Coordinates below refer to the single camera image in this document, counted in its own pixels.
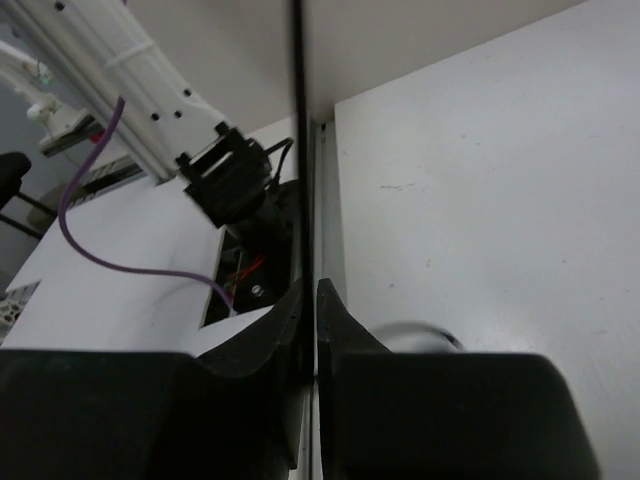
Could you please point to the aluminium front rail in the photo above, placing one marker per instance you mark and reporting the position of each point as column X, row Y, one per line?
column 328, row 226

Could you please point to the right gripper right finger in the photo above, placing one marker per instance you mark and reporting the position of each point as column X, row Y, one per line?
column 338, row 332

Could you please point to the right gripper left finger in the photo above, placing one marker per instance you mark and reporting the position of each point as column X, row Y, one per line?
column 256, row 417

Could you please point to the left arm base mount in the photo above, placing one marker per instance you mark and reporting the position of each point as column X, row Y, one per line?
column 246, row 277

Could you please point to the black headset with microphone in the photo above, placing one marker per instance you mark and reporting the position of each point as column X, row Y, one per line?
column 299, row 86

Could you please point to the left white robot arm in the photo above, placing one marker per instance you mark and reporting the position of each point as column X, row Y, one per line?
column 102, row 45

